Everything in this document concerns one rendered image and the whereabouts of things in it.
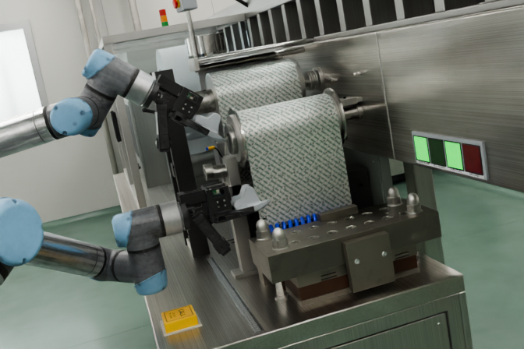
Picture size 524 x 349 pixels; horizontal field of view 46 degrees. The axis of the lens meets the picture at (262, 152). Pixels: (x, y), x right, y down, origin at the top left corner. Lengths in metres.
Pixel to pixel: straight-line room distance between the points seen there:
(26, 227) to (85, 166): 5.86
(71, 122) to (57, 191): 5.75
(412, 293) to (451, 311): 0.11
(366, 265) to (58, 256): 0.66
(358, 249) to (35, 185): 5.93
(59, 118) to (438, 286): 0.86
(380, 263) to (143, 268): 0.52
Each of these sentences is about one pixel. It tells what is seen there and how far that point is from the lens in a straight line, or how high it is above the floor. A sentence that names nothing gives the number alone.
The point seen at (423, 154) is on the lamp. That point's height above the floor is 1.17.
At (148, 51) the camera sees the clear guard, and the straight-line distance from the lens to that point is 2.44.
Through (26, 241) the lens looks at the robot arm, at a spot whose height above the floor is 1.20.
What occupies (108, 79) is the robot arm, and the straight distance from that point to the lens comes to 1.45.
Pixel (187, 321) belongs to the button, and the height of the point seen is 0.92.
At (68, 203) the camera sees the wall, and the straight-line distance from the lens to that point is 7.09.
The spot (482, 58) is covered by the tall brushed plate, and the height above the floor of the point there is 1.36.
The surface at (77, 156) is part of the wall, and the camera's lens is 7.01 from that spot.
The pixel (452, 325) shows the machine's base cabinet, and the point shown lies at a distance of 1.46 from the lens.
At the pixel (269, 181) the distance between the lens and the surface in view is 1.47.
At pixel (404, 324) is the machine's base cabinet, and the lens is 1.41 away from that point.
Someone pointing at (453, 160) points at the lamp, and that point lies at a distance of 1.25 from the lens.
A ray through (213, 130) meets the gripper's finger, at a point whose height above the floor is 1.28.
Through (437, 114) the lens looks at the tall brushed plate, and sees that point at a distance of 1.27.
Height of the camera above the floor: 1.45
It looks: 9 degrees down
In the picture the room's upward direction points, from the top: 10 degrees counter-clockwise
